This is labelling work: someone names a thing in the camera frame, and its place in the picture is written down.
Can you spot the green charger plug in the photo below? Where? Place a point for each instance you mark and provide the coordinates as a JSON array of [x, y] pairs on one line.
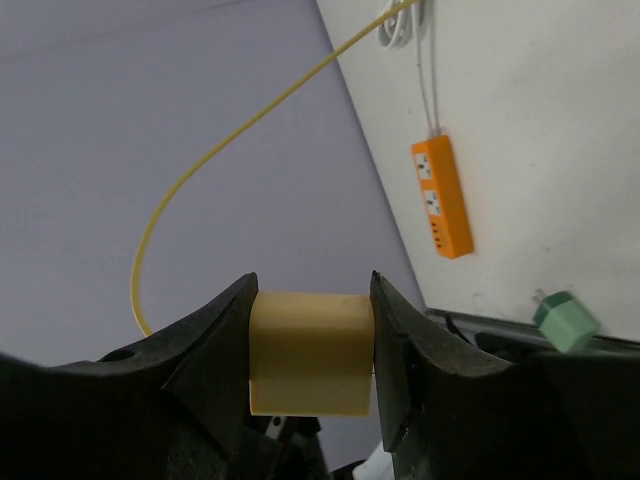
[[564, 321]]

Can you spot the aluminium table rail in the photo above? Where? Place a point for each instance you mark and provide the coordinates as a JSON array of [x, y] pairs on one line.
[[472, 325]]

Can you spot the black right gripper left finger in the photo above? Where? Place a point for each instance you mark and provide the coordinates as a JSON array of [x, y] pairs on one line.
[[170, 406]]

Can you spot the yellow charger plug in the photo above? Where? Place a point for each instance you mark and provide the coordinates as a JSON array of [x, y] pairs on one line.
[[311, 355]]

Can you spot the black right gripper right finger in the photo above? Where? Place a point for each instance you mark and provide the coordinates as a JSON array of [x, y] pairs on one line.
[[449, 410]]

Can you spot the orange power strip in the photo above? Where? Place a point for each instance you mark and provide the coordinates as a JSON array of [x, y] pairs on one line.
[[442, 196]]

